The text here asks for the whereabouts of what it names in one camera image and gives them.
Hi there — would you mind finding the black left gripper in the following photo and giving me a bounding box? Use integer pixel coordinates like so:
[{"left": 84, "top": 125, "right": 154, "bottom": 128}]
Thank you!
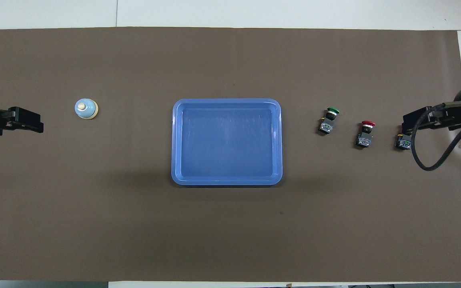
[{"left": 0, "top": 93, "right": 44, "bottom": 136}]

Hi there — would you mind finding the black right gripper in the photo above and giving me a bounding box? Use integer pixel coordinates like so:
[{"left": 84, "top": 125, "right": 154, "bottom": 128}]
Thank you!
[{"left": 401, "top": 82, "right": 461, "bottom": 138}]

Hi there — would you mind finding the yellow push button switch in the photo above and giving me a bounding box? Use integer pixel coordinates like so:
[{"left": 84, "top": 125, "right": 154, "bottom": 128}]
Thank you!
[{"left": 395, "top": 134, "right": 412, "bottom": 150}]

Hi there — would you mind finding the red push button switch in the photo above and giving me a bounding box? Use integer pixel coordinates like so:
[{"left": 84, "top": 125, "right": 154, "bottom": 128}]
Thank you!
[{"left": 355, "top": 121, "right": 376, "bottom": 149}]

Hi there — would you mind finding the green push button switch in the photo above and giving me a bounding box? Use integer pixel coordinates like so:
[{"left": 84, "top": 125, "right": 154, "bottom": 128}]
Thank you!
[{"left": 318, "top": 107, "right": 340, "bottom": 135}]

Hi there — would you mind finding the blue plastic tray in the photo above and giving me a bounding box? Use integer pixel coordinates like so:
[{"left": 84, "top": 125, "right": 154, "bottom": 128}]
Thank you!
[{"left": 171, "top": 98, "right": 283, "bottom": 186}]

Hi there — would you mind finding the brown table mat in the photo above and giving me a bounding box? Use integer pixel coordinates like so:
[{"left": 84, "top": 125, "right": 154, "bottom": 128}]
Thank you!
[{"left": 0, "top": 27, "right": 461, "bottom": 282}]

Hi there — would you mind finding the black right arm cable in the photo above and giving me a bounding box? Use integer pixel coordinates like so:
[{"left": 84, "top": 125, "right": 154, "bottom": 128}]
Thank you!
[{"left": 411, "top": 100, "right": 461, "bottom": 171}]

